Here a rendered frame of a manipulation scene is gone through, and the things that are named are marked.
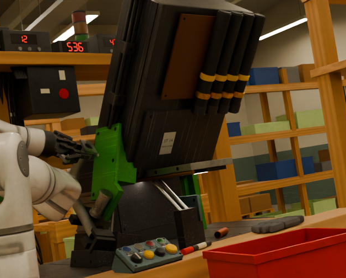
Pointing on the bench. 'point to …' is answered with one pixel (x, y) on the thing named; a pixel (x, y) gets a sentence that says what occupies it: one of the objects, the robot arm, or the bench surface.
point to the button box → (125, 261)
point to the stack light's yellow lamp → (80, 28)
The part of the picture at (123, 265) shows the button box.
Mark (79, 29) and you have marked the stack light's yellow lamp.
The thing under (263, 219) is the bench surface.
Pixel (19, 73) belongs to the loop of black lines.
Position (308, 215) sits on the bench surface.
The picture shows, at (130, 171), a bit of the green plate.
